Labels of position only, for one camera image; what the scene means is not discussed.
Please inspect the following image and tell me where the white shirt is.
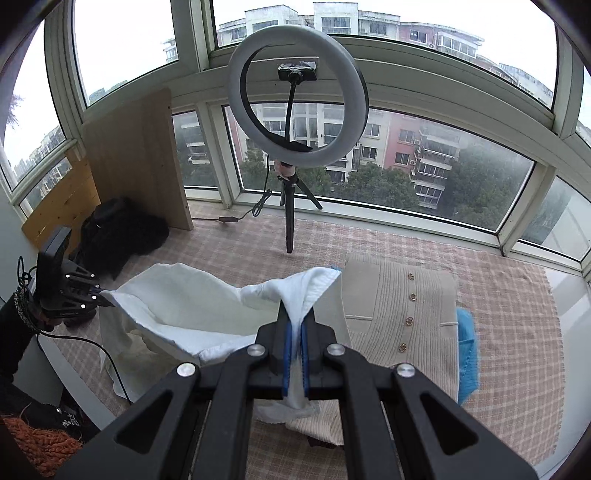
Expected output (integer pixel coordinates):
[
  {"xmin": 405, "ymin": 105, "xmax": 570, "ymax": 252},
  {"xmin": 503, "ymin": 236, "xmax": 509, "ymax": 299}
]
[{"xmin": 98, "ymin": 262, "xmax": 345, "ymax": 425}]

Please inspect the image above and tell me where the pine slat board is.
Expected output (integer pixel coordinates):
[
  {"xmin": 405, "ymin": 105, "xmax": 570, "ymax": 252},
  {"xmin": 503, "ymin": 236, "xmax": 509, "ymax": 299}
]
[{"xmin": 21, "ymin": 148, "xmax": 102, "ymax": 252}]

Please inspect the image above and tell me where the black speckled garment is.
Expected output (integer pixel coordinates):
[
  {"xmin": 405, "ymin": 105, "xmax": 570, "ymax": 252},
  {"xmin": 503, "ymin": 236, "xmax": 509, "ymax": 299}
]
[{"xmin": 0, "ymin": 369, "xmax": 100, "ymax": 444}]

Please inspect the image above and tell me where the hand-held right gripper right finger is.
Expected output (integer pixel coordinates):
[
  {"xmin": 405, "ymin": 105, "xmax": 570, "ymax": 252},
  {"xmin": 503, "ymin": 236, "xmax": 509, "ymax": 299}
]
[{"xmin": 300, "ymin": 308, "xmax": 541, "ymax": 480}]

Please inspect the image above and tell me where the beige knit cardigan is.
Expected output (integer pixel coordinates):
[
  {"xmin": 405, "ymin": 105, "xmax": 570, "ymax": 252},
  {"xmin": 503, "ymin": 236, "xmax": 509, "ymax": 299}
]
[{"xmin": 286, "ymin": 253, "xmax": 460, "ymax": 448}]

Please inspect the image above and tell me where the light wooden board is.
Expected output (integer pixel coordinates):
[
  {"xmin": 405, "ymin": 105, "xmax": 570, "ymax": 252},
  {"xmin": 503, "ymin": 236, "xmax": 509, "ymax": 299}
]
[{"xmin": 82, "ymin": 88, "xmax": 194, "ymax": 232}]

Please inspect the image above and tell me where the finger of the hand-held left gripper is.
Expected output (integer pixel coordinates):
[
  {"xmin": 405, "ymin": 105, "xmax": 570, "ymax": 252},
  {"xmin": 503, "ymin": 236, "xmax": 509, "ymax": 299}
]
[
  {"xmin": 65, "ymin": 270, "xmax": 106, "ymax": 297},
  {"xmin": 55, "ymin": 292, "xmax": 116, "ymax": 319}
]

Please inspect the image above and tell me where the black ring light cable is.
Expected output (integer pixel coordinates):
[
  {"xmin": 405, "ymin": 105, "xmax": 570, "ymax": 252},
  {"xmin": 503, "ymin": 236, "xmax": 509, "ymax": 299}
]
[{"xmin": 189, "ymin": 154, "xmax": 274, "ymax": 227}]

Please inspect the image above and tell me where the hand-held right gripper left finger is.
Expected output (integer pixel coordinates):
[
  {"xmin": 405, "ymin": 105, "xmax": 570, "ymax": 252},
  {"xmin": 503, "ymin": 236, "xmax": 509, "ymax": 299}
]
[{"xmin": 53, "ymin": 300, "xmax": 298, "ymax": 480}]

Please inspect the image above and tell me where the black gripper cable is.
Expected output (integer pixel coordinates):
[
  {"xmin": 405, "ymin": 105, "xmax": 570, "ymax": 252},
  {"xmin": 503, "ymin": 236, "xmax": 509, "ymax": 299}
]
[{"xmin": 17, "ymin": 256, "xmax": 132, "ymax": 404}]

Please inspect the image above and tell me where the person's left forearm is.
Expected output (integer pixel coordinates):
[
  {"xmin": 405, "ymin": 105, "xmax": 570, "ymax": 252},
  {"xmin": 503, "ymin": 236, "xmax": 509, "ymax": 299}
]
[{"xmin": 0, "ymin": 286, "xmax": 40, "ymax": 384}]

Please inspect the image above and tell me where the black mini tripod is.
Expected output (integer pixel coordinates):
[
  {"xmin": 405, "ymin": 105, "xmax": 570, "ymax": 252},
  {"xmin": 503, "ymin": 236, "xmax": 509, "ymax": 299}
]
[{"xmin": 272, "ymin": 159, "xmax": 324, "ymax": 254}]

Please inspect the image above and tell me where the pink plaid blanket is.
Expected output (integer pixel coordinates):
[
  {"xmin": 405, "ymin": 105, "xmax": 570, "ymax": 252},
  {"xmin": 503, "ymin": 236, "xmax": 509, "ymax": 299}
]
[{"xmin": 39, "ymin": 215, "xmax": 566, "ymax": 480}]

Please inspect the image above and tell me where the white ring light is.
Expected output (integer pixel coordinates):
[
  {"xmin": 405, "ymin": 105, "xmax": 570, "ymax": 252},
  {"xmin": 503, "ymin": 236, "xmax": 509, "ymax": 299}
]
[{"xmin": 228, "ymin": 24, "xmax": 370, "ymax": 168}]

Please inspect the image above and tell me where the blue folded garment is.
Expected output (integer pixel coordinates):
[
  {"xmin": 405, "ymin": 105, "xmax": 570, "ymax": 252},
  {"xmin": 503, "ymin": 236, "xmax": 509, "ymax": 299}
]
[{"xmin": 455, "ymin": 308, "xmax": 481, "ymax": 404}]

